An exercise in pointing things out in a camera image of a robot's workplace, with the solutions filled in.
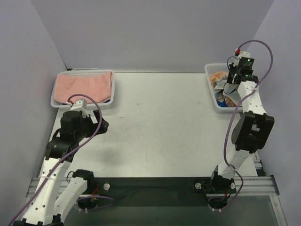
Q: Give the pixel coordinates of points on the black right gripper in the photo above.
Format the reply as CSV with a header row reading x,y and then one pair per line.
x,y
232,78

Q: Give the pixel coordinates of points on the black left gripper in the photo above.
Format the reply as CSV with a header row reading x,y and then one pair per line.
x,y
98,123

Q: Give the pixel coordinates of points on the orange patterned towel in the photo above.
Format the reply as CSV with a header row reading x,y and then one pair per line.
x,y
217,82

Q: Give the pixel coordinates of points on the pink towel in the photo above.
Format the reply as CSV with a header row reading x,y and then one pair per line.
x,y
95,85

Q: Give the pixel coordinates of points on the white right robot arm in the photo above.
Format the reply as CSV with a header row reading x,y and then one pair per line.
x,y
251,131

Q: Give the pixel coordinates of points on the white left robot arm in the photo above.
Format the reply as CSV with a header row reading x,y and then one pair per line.
x,y
47,207

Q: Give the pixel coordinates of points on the blue towel in right basket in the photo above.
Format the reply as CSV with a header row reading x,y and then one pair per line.
x,y
226,102

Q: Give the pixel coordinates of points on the folded blue towel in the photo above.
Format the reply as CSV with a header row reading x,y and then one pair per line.
x,y
59,103

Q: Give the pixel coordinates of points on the white right plastic basket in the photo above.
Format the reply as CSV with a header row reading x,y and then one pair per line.
x,y
211,69

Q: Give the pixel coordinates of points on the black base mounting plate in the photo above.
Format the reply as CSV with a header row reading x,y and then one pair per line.
x,y
156,192

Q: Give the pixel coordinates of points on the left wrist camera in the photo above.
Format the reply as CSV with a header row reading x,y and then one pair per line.
x,y
79,105

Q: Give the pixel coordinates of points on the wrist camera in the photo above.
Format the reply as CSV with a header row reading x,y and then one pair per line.
x,y
79,105
239,54

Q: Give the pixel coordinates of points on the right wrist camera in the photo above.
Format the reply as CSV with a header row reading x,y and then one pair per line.
x,y
239,54

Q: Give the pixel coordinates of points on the aluminium frame rail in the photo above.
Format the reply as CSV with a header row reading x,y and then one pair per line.
x,y
249,186

